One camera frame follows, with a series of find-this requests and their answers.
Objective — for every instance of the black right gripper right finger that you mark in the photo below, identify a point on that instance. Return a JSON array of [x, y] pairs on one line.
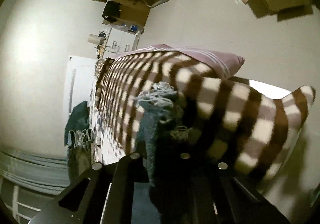
[[208, 192]]

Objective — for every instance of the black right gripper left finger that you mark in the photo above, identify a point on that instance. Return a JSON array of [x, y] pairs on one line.
[[101, 194]]

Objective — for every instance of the dark blue denim jeans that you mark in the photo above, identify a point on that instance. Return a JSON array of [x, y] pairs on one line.
[[165, 135]]

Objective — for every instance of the white floral bed blanket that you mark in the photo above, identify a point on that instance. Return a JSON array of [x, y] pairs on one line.
[[104, 148]]

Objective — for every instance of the grey window curtain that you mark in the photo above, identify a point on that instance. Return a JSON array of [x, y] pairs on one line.
[[36, 172]]

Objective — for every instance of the dark green bundled duvet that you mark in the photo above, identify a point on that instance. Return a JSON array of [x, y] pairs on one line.
[[77, 130]]

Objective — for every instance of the brown white checkered blanket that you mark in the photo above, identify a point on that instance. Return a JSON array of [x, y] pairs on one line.
[[236, 123]]

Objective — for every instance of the purple striped pillow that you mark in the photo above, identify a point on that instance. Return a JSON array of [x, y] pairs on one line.
[[225, 65]]

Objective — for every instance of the white bedside table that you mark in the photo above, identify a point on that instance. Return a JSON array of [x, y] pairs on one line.
[[118, 42]]

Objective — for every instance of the white table lamp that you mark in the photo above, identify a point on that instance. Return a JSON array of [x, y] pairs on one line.
[[94, 39]]

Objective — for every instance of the brown cardboard box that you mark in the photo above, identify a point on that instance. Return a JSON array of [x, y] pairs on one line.
[[125, 12]]

